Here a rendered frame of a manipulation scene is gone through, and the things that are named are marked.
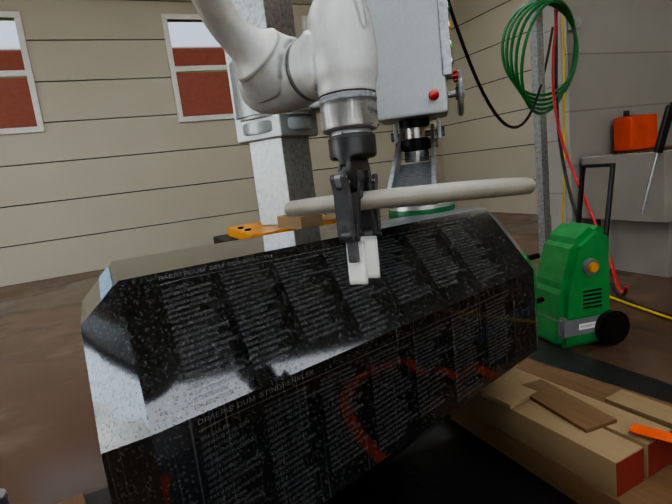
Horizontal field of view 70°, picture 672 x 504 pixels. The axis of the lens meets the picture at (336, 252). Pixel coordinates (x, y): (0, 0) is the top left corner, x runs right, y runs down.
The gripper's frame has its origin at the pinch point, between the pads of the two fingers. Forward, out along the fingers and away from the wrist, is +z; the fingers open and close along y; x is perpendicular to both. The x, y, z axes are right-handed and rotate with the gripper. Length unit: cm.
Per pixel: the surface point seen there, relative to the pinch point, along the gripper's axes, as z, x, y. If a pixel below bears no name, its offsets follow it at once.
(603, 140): -34, -46, 358
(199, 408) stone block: 24.7, 31.6, -8.9
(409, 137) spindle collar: -28, 17, 82
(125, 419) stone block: 25, 42, -16
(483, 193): -8.9, -18.3, 7.0
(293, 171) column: -24, 78, 107
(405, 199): -9.3, -8.0, 0.0
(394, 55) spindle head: -51, 17, 73
